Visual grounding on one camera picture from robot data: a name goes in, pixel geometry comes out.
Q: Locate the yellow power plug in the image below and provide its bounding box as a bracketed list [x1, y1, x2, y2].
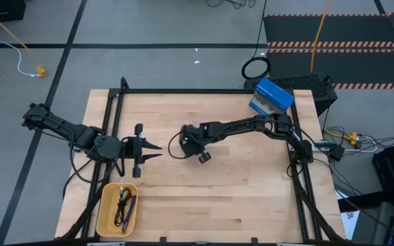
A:
[323, 127, 359, 146]

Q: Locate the black aluminium table frame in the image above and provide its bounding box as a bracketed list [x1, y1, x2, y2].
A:
[55, 77, 347, 246]

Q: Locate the black mesh computer case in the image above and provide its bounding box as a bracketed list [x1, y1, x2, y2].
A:
[244, 73, 339, 117]

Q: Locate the yellow cable with plug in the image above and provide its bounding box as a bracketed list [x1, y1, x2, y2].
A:
[0, 2, 47, 79]

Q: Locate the black power adapter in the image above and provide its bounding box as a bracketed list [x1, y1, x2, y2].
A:
[328, 144, 346, 163]

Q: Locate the blue DualShock controller box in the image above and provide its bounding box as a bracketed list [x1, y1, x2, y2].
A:
[248, 77, 296, 117]

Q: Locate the yellow plastic tray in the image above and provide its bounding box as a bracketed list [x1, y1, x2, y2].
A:
[95, 182, 140, 238]

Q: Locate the thick yellow hanging cable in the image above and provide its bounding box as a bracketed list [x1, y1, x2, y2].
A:
[308, 0, 332, 74]

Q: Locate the black padded chair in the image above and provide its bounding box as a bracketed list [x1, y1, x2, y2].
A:
[371, 140, 394, 204]

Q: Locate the white paper sheet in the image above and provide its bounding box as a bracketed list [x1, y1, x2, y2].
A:
[336, 190, 360, 242]

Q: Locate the black hanging cable with coil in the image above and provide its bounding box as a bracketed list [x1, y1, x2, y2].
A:
[240, 0, 272, 81]

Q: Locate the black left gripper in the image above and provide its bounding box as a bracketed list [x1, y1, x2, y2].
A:
[124, 123, 163, 179]

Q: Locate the black hazard-striped floor mat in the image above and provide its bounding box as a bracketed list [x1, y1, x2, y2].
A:
[263, 12, 394, 92]

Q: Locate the black office desk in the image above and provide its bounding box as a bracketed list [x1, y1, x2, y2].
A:
[337, 189, 394, 246]

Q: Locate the dark blue bag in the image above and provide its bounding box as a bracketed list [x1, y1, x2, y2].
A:
[121, 195, 138, 234]

